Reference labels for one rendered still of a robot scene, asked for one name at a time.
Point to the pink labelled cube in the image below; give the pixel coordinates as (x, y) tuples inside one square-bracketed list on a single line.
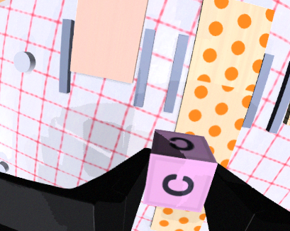
[(180, 171)]

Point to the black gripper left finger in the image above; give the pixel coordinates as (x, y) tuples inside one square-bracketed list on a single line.
[(107, 203)]

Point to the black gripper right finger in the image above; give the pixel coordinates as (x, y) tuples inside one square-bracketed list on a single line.
[(232, 205)]

